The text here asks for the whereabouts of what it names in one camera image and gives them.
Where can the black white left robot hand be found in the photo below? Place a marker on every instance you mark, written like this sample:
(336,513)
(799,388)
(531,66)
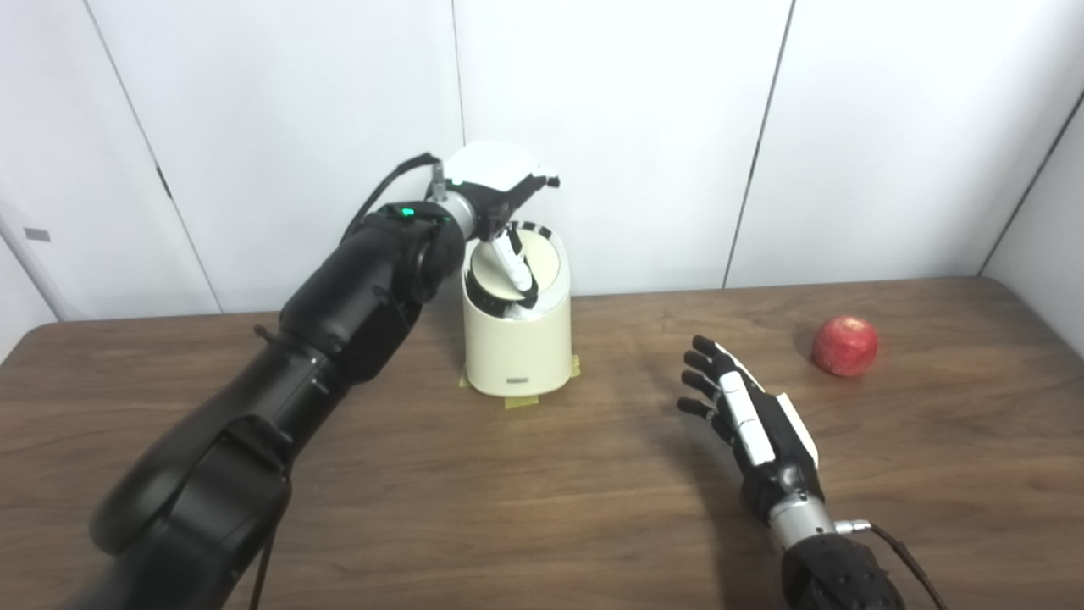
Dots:
(495,169)

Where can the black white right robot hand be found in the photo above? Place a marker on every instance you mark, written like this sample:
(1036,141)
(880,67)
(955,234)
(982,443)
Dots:
(771,440)

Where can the cream round bin lid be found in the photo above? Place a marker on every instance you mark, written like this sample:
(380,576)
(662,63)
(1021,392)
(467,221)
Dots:
(546,254)

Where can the red apple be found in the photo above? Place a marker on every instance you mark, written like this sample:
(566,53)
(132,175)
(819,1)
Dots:
(844,347)

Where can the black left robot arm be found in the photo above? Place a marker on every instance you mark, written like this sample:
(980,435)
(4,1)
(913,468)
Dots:
(339,313)

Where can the cream-colored round bin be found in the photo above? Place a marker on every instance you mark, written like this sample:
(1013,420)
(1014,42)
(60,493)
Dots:
(517,356)

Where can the black wall panel hinge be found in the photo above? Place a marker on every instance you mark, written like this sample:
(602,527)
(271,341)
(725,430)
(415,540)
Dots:
(163,183)

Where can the small grey wall label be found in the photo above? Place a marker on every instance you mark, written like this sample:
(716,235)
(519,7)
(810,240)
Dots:
(36,235)

